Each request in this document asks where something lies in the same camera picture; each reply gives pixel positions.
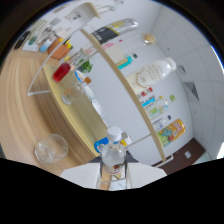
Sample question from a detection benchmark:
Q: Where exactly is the ceiling air vent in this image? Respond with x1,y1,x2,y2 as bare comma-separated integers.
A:
182,81,201,102

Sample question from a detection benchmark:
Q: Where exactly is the clear drinking glass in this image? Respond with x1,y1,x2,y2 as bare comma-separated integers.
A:
34,133,69,165

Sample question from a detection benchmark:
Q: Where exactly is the brown door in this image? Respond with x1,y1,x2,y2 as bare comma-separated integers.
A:
151,138,207,176

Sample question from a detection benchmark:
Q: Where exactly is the slim blue bottle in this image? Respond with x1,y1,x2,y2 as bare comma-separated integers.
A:
141,96,158,108

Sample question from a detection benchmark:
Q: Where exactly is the small red label bottle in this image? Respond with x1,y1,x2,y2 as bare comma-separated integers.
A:
138,86,155,99

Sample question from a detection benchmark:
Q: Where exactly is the large white milk bottle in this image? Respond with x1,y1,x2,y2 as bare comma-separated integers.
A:
125,57,178,95

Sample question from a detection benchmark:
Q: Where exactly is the silver black soda water can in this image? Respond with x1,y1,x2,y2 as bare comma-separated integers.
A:
90,18,139,45

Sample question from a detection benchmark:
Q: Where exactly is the small teal cup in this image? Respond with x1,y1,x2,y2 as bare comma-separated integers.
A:
28,35,38,46

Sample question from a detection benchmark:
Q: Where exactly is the glass jar with cork lid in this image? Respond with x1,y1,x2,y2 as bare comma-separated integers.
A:
105,33,157,64

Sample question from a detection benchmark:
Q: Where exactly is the blue liquid bottle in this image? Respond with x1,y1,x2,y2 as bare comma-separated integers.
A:
93,136,111,154

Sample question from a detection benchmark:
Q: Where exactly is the wooden wall shelf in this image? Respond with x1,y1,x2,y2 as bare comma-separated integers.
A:
78,2,103,20

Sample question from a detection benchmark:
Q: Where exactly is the white bowl blue rim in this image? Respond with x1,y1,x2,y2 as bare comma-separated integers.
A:
74,69,86,83

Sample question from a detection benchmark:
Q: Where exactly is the clear bottle orange cap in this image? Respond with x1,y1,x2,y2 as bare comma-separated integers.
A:
61,76,93,106

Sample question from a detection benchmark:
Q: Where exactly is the green potted plant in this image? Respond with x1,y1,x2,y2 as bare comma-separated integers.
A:
78,59,94,74

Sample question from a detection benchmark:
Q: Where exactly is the clear bottle green cap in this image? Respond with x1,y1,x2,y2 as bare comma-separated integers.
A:
146,94,177,121

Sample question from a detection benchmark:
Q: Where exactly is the white plate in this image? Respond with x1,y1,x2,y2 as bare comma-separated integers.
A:
90,98,106,117

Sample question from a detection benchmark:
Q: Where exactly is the white tray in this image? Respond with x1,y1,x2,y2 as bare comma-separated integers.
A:
22,39,40,53

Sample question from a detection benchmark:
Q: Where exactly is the small clear bottle blue cap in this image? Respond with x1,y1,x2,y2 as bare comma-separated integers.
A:
152,115,173,132

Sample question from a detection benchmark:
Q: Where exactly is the wooden two-tier shelf rack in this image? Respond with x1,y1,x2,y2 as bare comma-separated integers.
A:
26,28,174,168

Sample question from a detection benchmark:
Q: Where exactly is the teal liquid bottle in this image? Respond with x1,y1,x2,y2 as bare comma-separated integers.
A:
116,53,139,70

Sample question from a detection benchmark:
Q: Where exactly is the clear bottle white cap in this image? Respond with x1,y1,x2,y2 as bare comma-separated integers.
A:
99,126,128,183

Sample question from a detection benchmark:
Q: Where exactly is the red liquid bottle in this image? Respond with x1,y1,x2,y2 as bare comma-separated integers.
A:
52,54,79,84

